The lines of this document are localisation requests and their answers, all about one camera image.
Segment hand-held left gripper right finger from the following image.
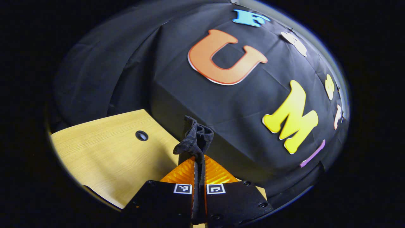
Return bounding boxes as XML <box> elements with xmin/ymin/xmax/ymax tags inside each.
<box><xmin>201</xmin><ymin>155</ymin><xmax>275</xmax><ymax>227</ymax></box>

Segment black jeans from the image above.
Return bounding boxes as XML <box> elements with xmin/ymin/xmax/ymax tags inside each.
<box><xmin>173</xmin><ymin>115</ymin><xmax>215</xmax><ymax>166</ymax></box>

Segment black backdrop cloth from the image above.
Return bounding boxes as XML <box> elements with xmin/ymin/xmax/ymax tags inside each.
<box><xmin>52</xmin><ymin>0</ymin><xmax>350</xmax><ymax>210</ymax></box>

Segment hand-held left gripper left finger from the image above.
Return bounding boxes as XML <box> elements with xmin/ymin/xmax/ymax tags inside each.
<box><xmin>121</xmin><ymin>156</ymin><xmax>198</xmax><ymax>228</ymax></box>

